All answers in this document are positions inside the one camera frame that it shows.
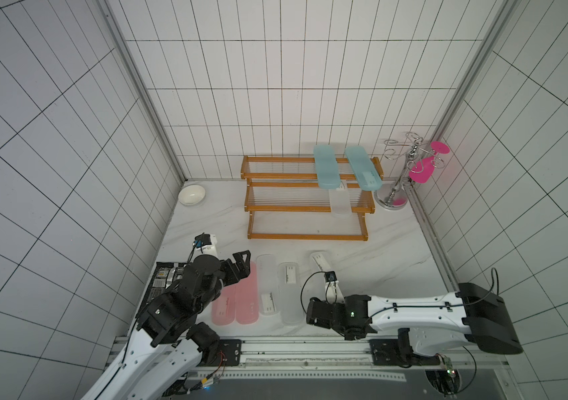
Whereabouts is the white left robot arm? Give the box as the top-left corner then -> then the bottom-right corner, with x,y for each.
84,250 -> 251,399

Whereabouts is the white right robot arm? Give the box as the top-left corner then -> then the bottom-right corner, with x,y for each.
306,283 -> 523,357

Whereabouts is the pink pencil case inner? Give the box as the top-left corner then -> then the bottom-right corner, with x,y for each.
235,262 -> 260,325

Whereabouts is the pink pencil case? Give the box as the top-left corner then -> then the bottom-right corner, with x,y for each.
211,286 -> 235,326
235,262 -> 260,325

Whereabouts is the pink pencil case outer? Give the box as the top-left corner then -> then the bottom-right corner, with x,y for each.
211,286 -> 235,326

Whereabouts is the orange wooden two-tier shelf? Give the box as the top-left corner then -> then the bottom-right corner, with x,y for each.
240,156 -> 376,242

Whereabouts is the white ceramic bowl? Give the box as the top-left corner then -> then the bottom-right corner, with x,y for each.
178,184 -> 206,207

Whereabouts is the small green circuit board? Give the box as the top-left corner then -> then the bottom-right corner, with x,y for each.
438,355 -> 461,395

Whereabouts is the chrome cup holder stand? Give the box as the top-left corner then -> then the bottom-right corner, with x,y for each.
374,132 -> 435,211

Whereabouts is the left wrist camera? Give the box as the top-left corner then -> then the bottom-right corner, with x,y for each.
193,233 -> 217,257

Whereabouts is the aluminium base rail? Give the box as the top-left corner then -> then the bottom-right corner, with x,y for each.
111,333 -> 510,373

